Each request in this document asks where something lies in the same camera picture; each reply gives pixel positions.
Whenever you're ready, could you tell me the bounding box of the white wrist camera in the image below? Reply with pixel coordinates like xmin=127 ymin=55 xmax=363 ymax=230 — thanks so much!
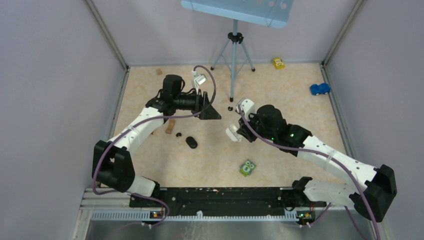
xmin=191 ymin=70 xmax=207 ymax=93
xmin=234 ymin=98 xmax=256 ymax=119

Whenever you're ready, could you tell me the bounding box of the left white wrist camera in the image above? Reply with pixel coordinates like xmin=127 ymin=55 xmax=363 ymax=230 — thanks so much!
xmin=191 ymin=70 xmax=207 ymax=93

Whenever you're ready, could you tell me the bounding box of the small wooden cube far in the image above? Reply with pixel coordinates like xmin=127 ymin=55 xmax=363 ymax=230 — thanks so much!
xmin=156 ymin=68 xmax=163 ymax=76

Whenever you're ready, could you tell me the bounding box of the light blue tripod stand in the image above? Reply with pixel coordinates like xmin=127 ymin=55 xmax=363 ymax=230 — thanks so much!
xmin=210 ymin=19 xmax=256 ymax=103

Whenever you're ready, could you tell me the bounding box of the blue toy car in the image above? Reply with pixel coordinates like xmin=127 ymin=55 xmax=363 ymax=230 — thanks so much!
xmin=309 ymin=82 xmax=331 ymax=96

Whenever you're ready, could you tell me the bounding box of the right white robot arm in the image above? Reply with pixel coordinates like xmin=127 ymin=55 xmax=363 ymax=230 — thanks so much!
xmin=236 ymin=99 xmax=398 ymax=223

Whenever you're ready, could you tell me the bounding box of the wooden arch block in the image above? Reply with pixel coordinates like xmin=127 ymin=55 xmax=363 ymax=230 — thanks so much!
xmin=165 ymin=118 xmax=176 ymax=135

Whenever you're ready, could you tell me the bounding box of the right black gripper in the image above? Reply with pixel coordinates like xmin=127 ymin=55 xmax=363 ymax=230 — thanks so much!
xmin=237 ymin=110 xmax=276 ymax=143

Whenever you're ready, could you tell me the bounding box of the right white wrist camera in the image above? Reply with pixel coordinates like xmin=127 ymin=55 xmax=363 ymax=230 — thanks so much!
xmin=234 ymin=98 xmax=256 ymax=119

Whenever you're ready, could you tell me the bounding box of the green owl number block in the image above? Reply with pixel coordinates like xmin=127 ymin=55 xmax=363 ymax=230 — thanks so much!
xmin=239 ymin=159 xmax=257 ymax=177

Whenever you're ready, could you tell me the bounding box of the light blue perforated board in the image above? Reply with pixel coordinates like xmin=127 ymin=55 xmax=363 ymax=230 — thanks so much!
xmin=180 ymin=0 xmax=294 ymax=28

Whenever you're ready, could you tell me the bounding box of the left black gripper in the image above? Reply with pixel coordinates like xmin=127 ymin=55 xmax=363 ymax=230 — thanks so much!
xmin=174 ymin=88 xmax=221 ymax=120

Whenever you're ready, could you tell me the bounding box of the black earbud charging case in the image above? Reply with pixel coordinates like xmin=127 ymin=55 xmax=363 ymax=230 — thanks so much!
xmin=185 ymin=136 xmax=198 ymax=149

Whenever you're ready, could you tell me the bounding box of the white earbud charging case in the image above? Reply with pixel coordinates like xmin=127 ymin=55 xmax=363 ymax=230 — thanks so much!
xmin=225 ymin=124 xmax=243 ymax=143

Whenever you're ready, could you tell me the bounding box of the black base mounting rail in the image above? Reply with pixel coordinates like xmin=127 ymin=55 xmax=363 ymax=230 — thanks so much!
xmin=129 ymin=187 xmax=327 ymax=217

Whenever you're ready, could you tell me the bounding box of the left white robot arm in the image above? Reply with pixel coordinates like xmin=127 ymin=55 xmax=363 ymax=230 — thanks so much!
xmin=92 ymin=73 xmax=222 ymax=207

